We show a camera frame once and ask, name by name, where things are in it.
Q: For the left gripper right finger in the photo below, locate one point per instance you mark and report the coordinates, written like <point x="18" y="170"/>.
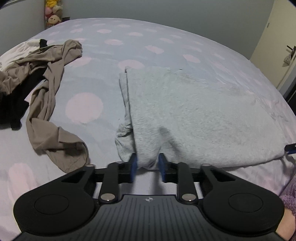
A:
<point x="231" y="204"/>

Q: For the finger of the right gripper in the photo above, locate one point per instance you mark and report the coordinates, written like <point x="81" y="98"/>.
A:
<point x="290" y="149"/>

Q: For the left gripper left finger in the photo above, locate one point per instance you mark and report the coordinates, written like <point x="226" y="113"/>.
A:
<point x="71" y="201"/>

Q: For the grey t-shirt black collar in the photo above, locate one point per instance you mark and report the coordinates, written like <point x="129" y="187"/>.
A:
<point x="193" y="121"/>

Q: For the person's right hand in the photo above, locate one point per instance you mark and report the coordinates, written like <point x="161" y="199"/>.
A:
<point x="286" y="228"/>

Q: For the purple fuzzy sleeve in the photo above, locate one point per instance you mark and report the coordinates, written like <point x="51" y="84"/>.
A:
<point x="288" y="195"/>

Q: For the taupe brown garment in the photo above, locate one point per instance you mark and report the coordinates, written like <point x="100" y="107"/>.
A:
<point x="66" y="150"/>

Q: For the cream door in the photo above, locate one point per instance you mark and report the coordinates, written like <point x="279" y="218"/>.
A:
<point x="276" y="44"/>

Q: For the pink dotted bed sheet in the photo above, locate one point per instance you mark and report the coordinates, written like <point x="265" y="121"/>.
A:
<point x="90" y="105"/>

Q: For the black garment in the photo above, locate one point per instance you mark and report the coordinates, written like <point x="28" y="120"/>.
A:
<point x="14" y="104"/>

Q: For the cream white garment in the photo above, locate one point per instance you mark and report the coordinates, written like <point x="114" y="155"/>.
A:
<point x="19" y="51"/>

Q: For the plush toy storage column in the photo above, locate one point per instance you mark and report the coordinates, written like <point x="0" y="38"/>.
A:
<point x="53" y="13"/>

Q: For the black wall socket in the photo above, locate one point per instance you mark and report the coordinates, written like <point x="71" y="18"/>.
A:
<point x="66" y="18"/>

